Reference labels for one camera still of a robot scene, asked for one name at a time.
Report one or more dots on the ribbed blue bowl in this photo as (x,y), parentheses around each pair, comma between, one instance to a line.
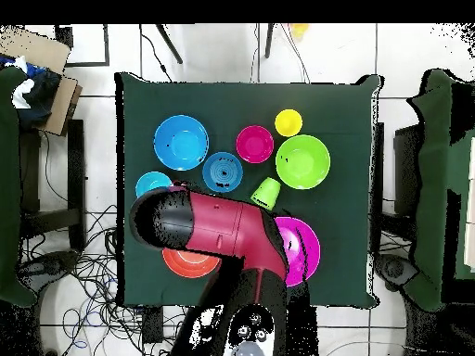
(213,167)

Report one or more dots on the green cup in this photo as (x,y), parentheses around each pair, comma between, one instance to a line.
(267,193)

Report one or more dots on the green bowl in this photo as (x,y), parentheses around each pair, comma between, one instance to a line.
(302,162)

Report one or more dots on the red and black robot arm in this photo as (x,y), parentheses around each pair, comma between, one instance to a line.
(222,226)

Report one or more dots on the small turquoise bowl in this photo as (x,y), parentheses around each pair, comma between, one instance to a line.
(150,182)

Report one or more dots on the large blue bowl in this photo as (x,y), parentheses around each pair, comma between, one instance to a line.
(181,142)

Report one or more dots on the orange-red bowl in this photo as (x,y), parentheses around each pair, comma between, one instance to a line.
(189,267)

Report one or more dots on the small red bowl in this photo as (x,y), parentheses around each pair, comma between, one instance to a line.
(254,144)

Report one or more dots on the dark green table cloth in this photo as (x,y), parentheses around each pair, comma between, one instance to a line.
(237,104)

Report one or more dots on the black stool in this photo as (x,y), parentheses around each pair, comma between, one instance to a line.
(76,167)

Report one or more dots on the yellow cup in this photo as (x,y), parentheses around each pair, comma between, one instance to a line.
(288,122)

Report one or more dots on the large pink bowl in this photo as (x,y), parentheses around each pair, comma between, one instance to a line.
(304,241)

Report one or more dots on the black power brick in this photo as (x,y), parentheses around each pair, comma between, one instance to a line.
(153,324)

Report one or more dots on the cardboard box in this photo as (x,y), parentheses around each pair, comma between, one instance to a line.
(63,104)

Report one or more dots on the black tripod leg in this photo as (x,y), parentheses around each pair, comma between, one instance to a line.
(169,42)
(269,40)

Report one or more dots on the bundle of clothes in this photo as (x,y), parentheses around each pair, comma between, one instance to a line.
(37,92)

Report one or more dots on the green cloth side table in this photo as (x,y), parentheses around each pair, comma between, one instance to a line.
(434,185)
(7,167)

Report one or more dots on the yellow object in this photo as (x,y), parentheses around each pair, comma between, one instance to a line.
(298,29)

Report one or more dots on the black pedestal foot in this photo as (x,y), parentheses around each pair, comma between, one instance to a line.
(52,263)
(393,269)

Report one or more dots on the black square frame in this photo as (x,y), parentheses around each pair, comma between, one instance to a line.
(107,44)

